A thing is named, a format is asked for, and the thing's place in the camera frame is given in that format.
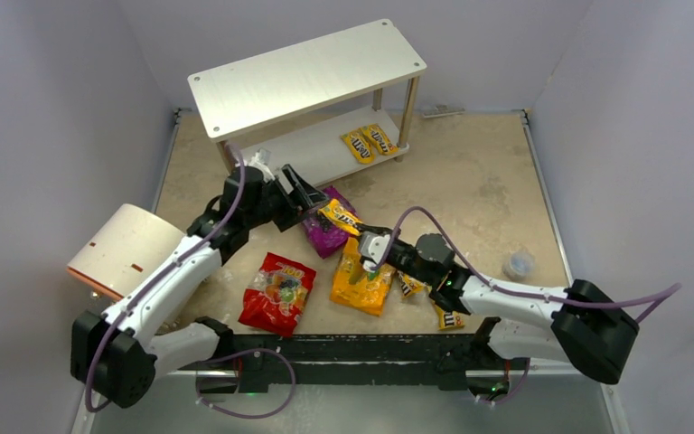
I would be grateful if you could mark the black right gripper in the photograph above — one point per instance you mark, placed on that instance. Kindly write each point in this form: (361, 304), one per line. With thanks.
(391, 252)

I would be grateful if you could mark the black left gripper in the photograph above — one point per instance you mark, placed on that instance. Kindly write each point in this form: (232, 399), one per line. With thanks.
(286, 195)

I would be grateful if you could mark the yellow M&M candy bag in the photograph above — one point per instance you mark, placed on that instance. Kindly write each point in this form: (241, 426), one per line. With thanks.
(358, 146)

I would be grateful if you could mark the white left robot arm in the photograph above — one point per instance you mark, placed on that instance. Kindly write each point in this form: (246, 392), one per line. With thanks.
(118, 354)

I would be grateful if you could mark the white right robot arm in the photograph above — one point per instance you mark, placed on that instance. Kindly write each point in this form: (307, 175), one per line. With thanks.
(580, 324)

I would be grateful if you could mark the purple gummy candy bag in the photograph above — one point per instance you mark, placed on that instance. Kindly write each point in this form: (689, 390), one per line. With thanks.
(324, 237)

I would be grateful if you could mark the orange gummy candy bag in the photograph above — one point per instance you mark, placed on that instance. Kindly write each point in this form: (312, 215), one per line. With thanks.
(359, 289)

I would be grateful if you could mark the red gummy candy bag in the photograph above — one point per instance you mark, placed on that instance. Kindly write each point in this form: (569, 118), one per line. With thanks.
(275, 299)

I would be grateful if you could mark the white two-tier shelf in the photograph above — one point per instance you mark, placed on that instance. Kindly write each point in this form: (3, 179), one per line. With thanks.
(244, 96)

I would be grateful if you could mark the small clear plastic cup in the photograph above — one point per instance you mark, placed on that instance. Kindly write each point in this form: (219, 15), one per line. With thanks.
(519, 265)

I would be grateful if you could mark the white cylindrical lamp shade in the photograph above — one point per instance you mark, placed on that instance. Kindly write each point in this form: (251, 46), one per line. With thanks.
(128, 248)

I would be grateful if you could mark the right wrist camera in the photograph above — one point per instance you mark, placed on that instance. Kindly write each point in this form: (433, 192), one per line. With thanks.
(373, 249)

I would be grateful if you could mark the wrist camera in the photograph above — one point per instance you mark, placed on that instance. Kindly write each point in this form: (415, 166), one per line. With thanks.
(260, 161)
(373, 249)

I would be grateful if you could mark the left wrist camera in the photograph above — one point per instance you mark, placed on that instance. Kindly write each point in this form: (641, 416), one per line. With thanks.
(260, 161)

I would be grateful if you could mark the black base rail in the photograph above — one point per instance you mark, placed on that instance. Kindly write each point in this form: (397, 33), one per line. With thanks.
(457, 362)

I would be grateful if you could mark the grey bracket at wall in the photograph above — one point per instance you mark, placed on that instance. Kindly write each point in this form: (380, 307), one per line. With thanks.
(440, 111)

